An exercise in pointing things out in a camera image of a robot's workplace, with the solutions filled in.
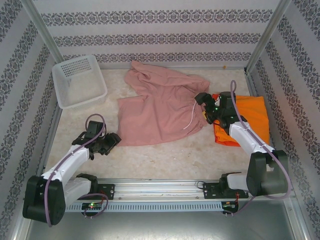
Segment small circuit board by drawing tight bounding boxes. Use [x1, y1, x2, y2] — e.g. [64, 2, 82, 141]
[222, 201, 240, 210]
[81, 202, 103, 210]

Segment white perforated plastic basket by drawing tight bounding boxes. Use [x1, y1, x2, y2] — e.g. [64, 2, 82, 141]
[51, 54, 109, 110]

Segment grey sheet metal panel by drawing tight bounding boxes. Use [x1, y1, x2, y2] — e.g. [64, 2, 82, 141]
[23, 199, 310, 240]

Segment right small circuit board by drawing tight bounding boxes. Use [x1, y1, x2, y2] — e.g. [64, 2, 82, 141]
[222, 201, 240, 210]

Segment light orange shorts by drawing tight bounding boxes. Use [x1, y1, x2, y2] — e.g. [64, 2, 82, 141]
[213, 94, 271, 148]

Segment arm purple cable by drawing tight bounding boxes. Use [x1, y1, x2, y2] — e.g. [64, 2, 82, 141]
[45, 113, 109, 228]
[229, 79, 294, 219]

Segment aluminium frame post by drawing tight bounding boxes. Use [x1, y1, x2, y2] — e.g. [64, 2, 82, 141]
[22, 0, 65, 67]
[245, 0, 294, 74]

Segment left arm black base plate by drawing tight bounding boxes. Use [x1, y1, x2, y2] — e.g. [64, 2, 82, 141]
[96, 183, 116, 201]

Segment slotted grey cable duct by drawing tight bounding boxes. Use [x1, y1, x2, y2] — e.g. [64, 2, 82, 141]
[65, 201, 223, 212]

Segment right black wrist camera box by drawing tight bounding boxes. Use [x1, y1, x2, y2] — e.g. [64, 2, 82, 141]
[194, 92, 215, 107]

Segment aluminium mounting rail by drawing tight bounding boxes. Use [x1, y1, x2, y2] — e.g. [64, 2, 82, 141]
[23, 178, 295, 201]

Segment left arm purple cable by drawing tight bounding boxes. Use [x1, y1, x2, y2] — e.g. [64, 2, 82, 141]
[45, 113, 109, 228]

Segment left small circuit board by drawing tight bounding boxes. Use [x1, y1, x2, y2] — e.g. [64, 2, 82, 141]
[81, 202, 103, 210]

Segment pink shorts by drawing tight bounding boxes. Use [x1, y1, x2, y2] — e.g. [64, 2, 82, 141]
[116, 60, 211, 147]

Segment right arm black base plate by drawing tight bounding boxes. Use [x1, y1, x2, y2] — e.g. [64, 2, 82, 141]
[202, 181, 250, 200]

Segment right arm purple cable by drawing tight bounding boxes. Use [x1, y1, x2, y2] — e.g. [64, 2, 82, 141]
[229, 79, 294, 219]

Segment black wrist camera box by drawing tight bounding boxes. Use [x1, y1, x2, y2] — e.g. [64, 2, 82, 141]
[86, 120, 104, 137]
[194, 92, 215, 107]

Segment long aluminium frame rail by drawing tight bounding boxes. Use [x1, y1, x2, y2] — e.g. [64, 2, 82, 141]
[98, 65, 248, 72]

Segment left black wrist camera box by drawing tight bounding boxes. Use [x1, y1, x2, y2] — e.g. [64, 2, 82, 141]
[86, 120, 104, 137]

